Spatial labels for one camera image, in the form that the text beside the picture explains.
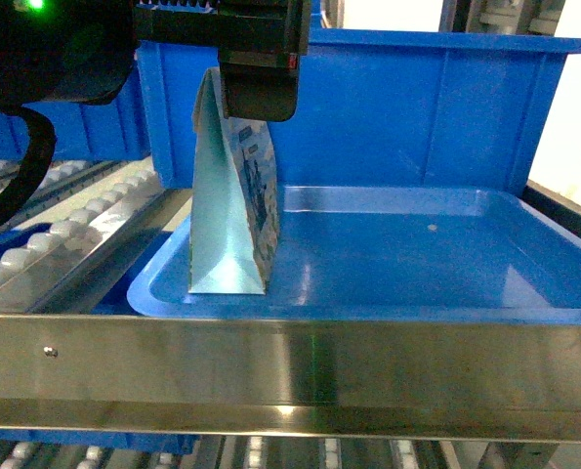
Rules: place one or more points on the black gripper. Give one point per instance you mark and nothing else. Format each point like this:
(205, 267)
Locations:
(260, 44)

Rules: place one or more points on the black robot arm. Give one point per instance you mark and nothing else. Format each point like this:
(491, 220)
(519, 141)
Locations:
(83, 52)

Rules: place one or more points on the left flower gift bag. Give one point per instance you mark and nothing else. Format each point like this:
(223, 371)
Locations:
(235, 222)

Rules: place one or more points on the large blue crate behind tray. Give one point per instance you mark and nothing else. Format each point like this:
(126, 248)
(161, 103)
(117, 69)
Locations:
(394, 109)

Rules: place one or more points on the blue crate at left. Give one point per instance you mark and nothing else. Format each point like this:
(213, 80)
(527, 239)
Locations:
(114, 132)

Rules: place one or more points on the blue plastic tray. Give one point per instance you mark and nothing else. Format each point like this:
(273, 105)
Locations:
(395, 254)

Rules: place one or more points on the white roller track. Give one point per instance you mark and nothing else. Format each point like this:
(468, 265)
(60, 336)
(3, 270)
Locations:
(29, 273)

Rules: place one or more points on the steel front rack rail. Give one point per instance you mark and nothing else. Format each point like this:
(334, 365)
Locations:
(420, 380)

